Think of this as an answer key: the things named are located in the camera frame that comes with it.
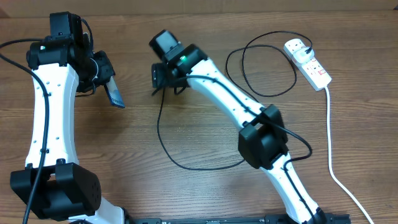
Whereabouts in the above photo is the black smartphone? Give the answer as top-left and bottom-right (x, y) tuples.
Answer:
(104, 76), (125, 108)

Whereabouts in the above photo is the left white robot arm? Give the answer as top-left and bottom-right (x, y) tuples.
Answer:
(10, 37), (130, 223)

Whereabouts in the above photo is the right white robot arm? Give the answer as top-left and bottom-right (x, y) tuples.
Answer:
(150, 42), (327, 223)

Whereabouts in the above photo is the white charger plug adapter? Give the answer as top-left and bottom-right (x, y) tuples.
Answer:
(293, 47), (315, 65)

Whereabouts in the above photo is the white power strip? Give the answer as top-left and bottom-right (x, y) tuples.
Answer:
(284, 39), (332, 91)

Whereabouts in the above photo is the white power strip cord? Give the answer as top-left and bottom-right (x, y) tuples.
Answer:
(324, 86), (376, 224)

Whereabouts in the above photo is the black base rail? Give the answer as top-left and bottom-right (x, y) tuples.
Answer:
(127, 213), (352, 224)

